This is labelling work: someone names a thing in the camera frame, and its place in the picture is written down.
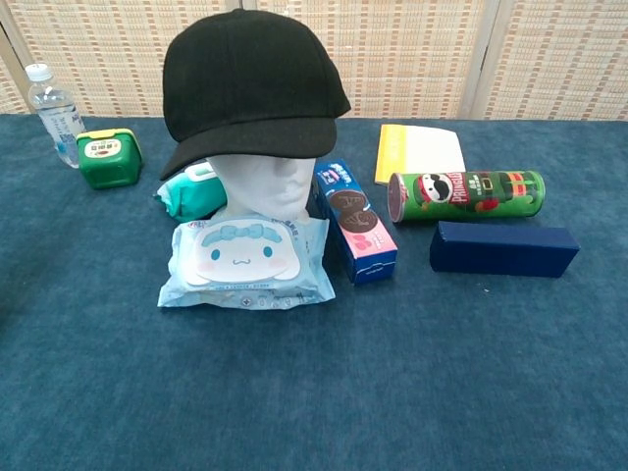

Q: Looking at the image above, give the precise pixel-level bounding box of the black baseball cap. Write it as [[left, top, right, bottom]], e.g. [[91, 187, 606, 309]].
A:
[[159, 8, 352, 182]]

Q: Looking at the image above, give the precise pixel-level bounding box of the white foam mannequin head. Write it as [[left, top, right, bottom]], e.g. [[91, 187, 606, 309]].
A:
[[205, 155, 316, 222]]

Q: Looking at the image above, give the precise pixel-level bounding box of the blue Oreo cookie box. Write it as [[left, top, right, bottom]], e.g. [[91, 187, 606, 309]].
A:
[[312, 158, 399, 287]]

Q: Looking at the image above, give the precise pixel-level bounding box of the light blue cartoon wipes pack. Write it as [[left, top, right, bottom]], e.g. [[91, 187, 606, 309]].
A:
[[157, 215, 337, 310]]

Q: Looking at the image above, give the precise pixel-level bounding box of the teal wet wipes pack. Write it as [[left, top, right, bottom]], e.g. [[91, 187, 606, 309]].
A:
[[152, 164, 230, 225]]

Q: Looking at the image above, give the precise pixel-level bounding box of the yellow and cream notebook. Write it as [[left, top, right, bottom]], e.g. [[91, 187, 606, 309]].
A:
[[374, 124, 467, 187]]

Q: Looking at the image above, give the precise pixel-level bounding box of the blue table cloth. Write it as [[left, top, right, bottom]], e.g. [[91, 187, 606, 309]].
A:
[[0, 113, 628, 471]]

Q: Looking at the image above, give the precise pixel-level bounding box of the green Pringles can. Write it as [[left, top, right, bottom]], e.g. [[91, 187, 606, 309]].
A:
[[387, 169, 547, 225]]

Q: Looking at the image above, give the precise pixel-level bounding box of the dark blue rectangular box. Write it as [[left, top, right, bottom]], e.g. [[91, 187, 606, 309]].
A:
[[429, 220, 582, 280]]

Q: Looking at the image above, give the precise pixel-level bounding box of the woven bamboo folding screen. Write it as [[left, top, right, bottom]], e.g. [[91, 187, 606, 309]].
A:
[[0, 0, 628, 122]]

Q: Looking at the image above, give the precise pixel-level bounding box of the green box with yellow lid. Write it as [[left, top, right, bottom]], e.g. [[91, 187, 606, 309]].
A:
[[76, 128, 144, 190]]

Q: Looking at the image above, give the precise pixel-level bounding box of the clear plastic water bottle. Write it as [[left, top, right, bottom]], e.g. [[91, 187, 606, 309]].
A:
[[25, 62, 87, 170]]

